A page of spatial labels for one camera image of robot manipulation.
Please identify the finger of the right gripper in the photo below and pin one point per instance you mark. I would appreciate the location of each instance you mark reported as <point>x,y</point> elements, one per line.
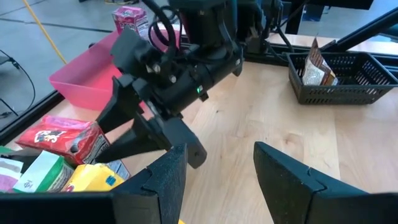
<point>140,140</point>
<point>121,105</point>

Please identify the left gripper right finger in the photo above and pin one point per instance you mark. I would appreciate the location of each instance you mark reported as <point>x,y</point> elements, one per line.
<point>280,186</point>

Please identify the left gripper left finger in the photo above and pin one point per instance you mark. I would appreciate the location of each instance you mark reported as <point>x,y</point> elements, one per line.
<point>168,186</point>

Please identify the yellow Pops cereal box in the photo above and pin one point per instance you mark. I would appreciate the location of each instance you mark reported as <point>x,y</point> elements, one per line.
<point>90,179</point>

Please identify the small red cereal box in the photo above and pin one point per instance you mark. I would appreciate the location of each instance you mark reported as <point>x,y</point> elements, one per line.
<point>56,137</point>

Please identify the small pink cereal box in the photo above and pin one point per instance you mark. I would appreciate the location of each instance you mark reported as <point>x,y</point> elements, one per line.
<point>130,18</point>

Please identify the small green cereal box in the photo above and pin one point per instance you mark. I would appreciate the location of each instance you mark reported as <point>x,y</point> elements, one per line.
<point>40,174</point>

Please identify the brown snack packet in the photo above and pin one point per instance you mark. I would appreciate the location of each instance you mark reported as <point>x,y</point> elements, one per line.
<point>317,68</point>

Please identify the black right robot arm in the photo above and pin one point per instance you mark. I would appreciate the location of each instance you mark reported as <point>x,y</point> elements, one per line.
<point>205,21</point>

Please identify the pink plastic bin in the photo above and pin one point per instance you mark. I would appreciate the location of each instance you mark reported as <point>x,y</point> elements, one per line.
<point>87,74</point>

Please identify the black plastic basket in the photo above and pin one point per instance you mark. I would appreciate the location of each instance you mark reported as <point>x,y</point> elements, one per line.
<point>342,93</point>

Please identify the black diagonal beam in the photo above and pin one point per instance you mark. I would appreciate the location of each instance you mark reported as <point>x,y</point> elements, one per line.
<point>367,29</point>

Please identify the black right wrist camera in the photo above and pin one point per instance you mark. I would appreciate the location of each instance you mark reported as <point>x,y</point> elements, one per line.
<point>130,49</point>

